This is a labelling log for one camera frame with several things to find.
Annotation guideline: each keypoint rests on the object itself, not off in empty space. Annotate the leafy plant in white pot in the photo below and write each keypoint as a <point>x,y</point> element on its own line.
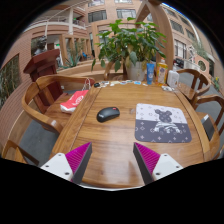
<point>130,43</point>

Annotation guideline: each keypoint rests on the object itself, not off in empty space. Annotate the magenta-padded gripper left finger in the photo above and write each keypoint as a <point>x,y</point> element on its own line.
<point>60,164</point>

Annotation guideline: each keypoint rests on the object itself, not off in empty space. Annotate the red and white bag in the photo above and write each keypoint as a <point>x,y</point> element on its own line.
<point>73,101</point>

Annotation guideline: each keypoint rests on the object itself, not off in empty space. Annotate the white pump bottle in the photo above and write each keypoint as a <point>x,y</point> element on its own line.
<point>173,79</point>

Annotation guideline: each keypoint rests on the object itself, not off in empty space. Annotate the black notebook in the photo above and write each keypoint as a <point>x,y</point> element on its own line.
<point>208,126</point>

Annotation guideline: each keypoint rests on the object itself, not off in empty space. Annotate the dark bust statue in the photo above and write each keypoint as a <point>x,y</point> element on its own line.
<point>40,46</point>

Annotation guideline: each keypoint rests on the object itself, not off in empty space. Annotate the dark parked car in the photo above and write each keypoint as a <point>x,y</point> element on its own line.
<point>179,63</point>

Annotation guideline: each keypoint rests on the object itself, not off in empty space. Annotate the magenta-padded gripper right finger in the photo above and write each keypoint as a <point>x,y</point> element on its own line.
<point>163,165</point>

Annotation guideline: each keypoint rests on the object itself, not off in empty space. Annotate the dark red wooden lectern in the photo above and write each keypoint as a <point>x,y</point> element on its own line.
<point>43,66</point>

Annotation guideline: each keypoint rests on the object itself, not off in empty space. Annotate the small blue card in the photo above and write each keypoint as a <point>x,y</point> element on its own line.
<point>137,82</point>

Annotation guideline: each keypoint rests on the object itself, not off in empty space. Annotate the yellow liquid bottle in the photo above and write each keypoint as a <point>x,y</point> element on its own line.
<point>162,73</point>

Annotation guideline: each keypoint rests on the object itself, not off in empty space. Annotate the white and grey mouse pad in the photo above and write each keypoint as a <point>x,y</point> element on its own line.
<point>163,123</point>

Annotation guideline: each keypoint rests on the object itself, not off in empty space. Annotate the spiky green plant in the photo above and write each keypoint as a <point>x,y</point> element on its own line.
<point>73,59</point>

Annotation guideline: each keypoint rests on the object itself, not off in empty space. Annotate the black computer mouse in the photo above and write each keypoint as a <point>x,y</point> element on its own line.
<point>107,114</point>

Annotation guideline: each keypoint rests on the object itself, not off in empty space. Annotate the small black key fob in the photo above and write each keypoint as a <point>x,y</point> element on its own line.
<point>96,85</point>

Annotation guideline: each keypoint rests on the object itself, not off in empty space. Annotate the clear wrapped packet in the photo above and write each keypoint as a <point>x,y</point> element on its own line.
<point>167,88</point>

